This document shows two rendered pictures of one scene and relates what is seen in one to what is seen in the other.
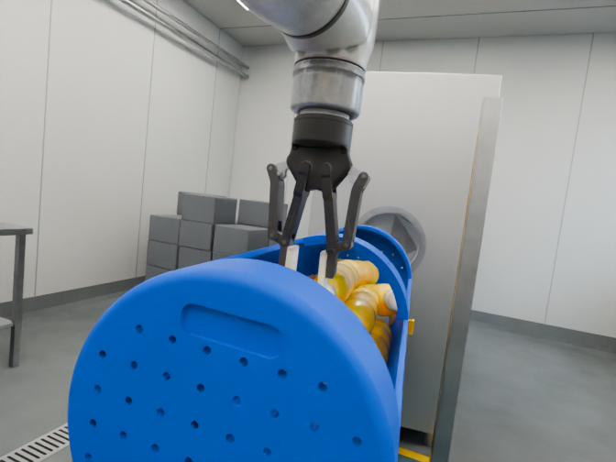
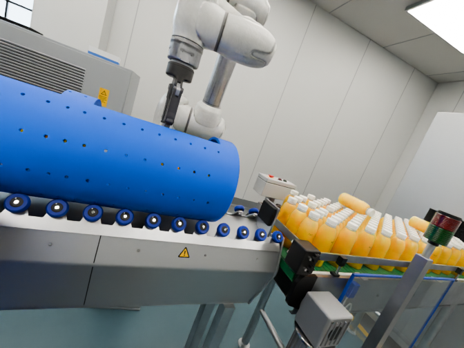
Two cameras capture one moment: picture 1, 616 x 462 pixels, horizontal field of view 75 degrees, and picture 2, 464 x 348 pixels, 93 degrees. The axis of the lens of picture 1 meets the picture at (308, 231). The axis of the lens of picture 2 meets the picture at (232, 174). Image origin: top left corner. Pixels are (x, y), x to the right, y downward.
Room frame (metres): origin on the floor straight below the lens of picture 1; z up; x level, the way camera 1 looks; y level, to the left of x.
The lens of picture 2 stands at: (0.77, 0.65, 1.28)
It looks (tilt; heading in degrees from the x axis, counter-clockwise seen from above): 11 degrees down; 229
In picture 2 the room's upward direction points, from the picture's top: 20 degrees clockwise
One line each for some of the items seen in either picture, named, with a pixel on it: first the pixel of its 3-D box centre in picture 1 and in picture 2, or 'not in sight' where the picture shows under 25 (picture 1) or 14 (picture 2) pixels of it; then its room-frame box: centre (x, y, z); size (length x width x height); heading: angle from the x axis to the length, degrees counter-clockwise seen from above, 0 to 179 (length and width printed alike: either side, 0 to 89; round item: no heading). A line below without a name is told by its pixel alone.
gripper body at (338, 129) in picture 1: (320, 154); (177, 81); (0.52, 0.00, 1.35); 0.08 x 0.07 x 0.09; 75
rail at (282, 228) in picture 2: not in sight; (279, 224); (-0.02, 0.14, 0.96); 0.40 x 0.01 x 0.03; 75
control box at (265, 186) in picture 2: not in sight; (274, 187); (-0.22, -0.11, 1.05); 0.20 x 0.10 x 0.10; 165
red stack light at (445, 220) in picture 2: not in sight; (445, 221); (-0.22, 0.57, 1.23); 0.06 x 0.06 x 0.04
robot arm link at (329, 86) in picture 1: (326, 95); (184, 55); (0.52, 0.00, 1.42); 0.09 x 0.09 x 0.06
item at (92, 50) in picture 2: not in sight; (104, 56); (0.50, -1.88, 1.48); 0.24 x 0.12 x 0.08; 166
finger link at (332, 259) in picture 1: (339, 258); not in sight; (0.50, -0.04, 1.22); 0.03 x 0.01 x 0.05; 75
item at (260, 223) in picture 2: not in sight; (266, 217); (0.06, 0.12, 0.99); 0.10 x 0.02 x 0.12; 75
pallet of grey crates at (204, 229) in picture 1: (217, 252); not in sight; (4.24, 0.94, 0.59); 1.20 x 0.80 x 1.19; 68
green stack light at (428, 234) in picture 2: not in sight; (438, 234); (-0.22, 0.57, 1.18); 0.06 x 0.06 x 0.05
